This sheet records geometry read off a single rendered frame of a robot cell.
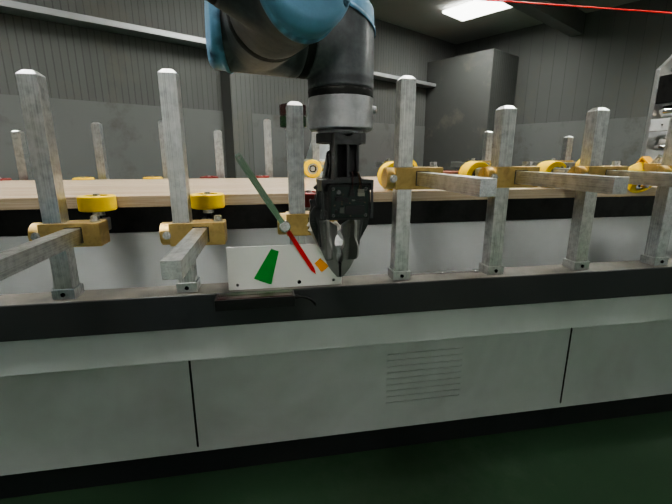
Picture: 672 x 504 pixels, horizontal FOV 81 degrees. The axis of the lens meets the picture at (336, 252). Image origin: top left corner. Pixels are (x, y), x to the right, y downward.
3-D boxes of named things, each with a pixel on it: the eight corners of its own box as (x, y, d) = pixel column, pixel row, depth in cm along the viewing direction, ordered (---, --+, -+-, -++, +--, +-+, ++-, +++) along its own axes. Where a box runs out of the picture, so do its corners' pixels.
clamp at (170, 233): (225, 245, 86) (223, 222, 84) (159, 247, 83) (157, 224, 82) (227, 239, 92) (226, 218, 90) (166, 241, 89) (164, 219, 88)
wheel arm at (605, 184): (628, 194, 69) (631, 173, 68) (610, 195, 68) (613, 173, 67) (479, 178, 116) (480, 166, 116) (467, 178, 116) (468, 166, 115)
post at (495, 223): (497, 299, 102) (517, 105, 91) (485, 300, 102) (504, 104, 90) (490, 295, 106) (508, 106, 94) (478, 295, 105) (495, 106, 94)
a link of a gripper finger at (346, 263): (345, 285, 57) (345, 221, 55) (338, 274, 62) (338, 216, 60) (366, 283, 57) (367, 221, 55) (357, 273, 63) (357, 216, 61)
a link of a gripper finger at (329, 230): (324, 286, 56) (323, 222, 54) (318, 275, 62) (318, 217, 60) (345, 285, 57) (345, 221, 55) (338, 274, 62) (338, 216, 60)
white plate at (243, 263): (341, 284, 93) (341, 243, 90) (228, 290, 88) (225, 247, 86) (341, 283, 93) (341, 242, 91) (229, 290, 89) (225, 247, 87)
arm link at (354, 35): (290, 4, 53) (354, 16, 58) (293, 101, 56) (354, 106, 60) (317, -25, 45) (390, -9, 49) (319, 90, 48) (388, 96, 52)
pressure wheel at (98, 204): (128, 240, 96) (122, 193, 93) (94, 246, 89) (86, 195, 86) (110, 236, 100) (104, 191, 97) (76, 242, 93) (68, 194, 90)
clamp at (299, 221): (337, 234, 90) (337, 212, 89) (278, 236, 88) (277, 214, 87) (333, 230, 95) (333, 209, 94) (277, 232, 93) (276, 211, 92)
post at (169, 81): (196, 297, 89) (175, 67, 77) (180, 298, 88) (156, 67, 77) (199, 292, 92) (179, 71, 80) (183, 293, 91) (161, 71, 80)
